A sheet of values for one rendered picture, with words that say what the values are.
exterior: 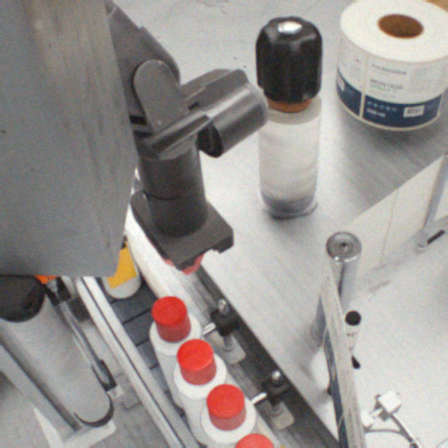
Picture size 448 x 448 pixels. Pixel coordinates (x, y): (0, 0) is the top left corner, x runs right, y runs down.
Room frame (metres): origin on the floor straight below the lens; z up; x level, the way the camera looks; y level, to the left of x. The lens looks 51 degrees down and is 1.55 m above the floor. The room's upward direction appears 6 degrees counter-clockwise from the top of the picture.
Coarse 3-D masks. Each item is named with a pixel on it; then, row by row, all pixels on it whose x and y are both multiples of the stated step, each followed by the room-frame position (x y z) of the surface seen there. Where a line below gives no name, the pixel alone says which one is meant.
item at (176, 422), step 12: (96, 288) 0.39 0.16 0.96; (96, 300) 0.37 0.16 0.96; (108, 312) 0.36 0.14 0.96; (120, 324) 0.34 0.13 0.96; (120, 336) 0.32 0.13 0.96; (132, 348) 0.30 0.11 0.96; (132, 360) 0.29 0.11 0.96; (144, 372) 0.27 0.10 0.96; (156, 384) 0.26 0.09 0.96; (156, 396) 0.24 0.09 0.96; (168, 408) 0.23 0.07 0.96; (168, 420) 0.22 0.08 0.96; (180, 420) 0.21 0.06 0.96; (180, 432) 0.20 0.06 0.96; (192, 444) 0.18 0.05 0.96
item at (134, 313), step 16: (144, 288) 0.44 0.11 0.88; (112, 304) 0.42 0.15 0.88; (128, 304) 0.41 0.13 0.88; (144, 304) 0.41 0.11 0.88; (128, 320) 0.39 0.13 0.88; (144, 320) 0.39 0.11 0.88; (144, 336) 0.36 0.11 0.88; (144, 352) 0.34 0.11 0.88; (160, 368) 0.32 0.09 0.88; (160, 384) 0.29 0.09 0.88
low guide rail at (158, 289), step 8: (128, 240) 0.49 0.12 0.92; (136, 248) 0.48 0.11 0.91; (136, 256) 0.47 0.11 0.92; (136, 264) 0.46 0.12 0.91; (144, 264) 0.45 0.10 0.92; (144, 272) 0.44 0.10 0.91; (152, 272) 0.44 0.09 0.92; (152, 280) 0.43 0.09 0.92; (152, 288) 0.42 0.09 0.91; (160, 288) 0.41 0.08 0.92; (160, 296) 0.40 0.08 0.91; (264, 432) 0.20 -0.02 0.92; (272, 440) 0.19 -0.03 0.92
